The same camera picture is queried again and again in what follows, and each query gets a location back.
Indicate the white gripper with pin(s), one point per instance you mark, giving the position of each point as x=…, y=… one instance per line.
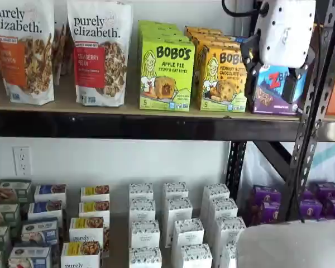
x=284, y=30

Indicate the green Bobo's apple pie box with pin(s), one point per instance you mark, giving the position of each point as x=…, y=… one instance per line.
x=159, y=31
x=156, y=24
x=162, y=39
x=167, y=81

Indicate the blue purple Zbar box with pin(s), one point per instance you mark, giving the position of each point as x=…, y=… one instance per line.
x=270, y=95
x=240, y=39

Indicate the yellow Bobo's peanut butter box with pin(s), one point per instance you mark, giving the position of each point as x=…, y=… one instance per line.
x=209, y=42
x=220, y=83
x=198, y=28
x=203, y=34

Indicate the white speckled pantry box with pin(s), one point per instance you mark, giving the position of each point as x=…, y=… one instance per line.
x=145, y=234
x=229, y=257
x=223, y=208
x=145, y=258
x=176, y=190
x=142, y=210
x=141, y=191
x=180, y=209
x=188, y=231
x=216, y=191
x=194, y=257
x=229, y=230

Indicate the black metal shelf rack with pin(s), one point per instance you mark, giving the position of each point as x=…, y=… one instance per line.
x=128, y=128

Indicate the long wooden shelf board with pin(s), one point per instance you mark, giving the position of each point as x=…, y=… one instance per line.
x=64, y=98

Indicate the yellow white granola box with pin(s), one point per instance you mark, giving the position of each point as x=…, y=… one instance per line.
x=95, y=192
x=81, y=255
x=86, y=229
x=93, y=208

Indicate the blue white granola box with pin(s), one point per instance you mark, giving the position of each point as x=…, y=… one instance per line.
x=50, y=191
x=39, y=231
x=44, y=209
x=29, y=258

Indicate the white plastic sheet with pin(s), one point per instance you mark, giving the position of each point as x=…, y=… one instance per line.
x=251, y=167

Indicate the granola bag with red label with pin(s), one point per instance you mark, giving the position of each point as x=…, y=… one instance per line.
x=100, y=56

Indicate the white granola bag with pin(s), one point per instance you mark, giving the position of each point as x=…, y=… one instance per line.
x=60, y=50

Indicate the white patterned-top boxes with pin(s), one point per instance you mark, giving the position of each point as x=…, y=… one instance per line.
x=120, y=223

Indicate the granola bag with orange label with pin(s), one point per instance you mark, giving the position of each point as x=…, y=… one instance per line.
x=22, y=56

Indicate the white wall outlet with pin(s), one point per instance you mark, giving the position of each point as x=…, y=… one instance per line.
x=21, y=161

